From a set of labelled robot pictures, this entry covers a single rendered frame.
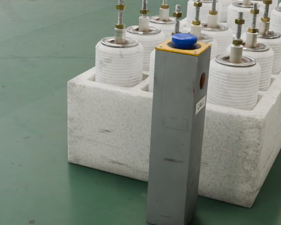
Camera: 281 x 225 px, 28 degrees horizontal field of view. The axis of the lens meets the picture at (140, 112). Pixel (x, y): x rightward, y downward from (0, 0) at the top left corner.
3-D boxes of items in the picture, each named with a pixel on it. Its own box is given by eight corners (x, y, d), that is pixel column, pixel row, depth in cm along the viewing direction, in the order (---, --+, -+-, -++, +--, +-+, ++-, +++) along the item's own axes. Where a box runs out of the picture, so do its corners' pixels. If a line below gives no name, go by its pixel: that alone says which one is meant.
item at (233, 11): (259, 66, 163) (266, 4, 156) (251, 75, 155) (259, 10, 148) (227, 61, 166) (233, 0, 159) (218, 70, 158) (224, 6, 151)
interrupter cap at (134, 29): (150, 38, 117) (150, 35, 117) (119, 32, 120) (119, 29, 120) (167, 31, 123) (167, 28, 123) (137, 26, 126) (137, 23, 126)
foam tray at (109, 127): (288, 133, 136) (299, 62, 129) (250, 209, 103) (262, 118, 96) (142, 104, 150) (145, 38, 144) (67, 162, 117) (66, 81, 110)
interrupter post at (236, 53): (244, 64, 103) (246, 46, 101) (233, 65, 101) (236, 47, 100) (236, 60, 104) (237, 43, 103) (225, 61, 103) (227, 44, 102)
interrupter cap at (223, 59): (264, 66, 102) (265, 62, 101) (231, 71, 98) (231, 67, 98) (238, 55, 108) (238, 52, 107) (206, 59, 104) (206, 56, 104)
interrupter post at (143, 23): (145, 34, 120) (146, 18, 119) (135, 32, 121) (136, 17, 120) (150, 31, 122) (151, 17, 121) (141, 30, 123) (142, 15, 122)
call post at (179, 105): (196, 213, 101) (212, 45, 89) (183, 233, 95) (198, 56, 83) (160, 203, 103) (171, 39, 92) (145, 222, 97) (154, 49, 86)
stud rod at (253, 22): (249, 39, 113) (253, 1, 110) (254, 39, 113) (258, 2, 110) (248, 40, 112) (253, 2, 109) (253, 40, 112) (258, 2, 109)
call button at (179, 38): (200, 47, 88) (200, 34, 88) (191, 53, 85) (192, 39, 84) (176, 43, 90) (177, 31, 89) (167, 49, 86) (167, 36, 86)
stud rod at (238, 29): (238, 53, 102) (243, 12, 99) (233, 52, 102) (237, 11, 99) (239, 52, 103) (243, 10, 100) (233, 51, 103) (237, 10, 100)
